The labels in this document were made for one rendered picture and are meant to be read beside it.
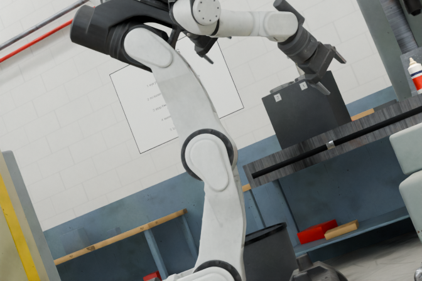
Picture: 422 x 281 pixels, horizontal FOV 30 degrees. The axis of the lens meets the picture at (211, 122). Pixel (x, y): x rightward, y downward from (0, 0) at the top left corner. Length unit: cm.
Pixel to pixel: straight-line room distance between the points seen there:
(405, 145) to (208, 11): 69
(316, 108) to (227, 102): 474
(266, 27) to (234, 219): 51
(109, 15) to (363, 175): 493
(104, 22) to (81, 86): 582
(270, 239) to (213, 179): 198
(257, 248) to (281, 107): 152
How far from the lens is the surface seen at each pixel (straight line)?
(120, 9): 218
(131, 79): 768
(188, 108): 212
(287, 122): 257
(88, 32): 220
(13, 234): 318
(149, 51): 212
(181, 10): 197
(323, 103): 252
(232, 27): 201
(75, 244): 786
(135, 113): 768
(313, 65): 218
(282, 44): 214
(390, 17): 287
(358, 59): 684
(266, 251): 401
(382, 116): 239
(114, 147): 784
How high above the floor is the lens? 91
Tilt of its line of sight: 5 degrees up
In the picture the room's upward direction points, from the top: 22 degrees counter-clockwise
